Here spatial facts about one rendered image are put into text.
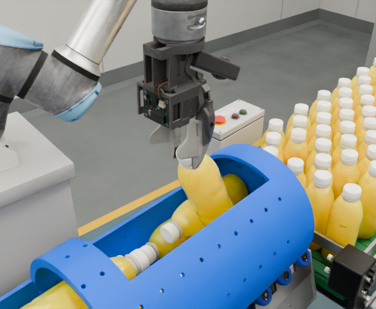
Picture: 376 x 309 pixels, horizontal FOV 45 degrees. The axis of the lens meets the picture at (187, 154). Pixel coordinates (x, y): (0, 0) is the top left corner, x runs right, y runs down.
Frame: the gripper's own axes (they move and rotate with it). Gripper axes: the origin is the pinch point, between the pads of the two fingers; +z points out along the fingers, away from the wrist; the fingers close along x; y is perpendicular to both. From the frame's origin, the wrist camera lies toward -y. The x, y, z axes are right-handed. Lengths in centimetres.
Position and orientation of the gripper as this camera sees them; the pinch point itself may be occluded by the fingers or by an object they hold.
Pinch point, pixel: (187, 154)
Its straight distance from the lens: 74.6
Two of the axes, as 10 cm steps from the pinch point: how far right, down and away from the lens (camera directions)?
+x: 7.2, 3.8, -5.8
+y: -7.0, 3.7, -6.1
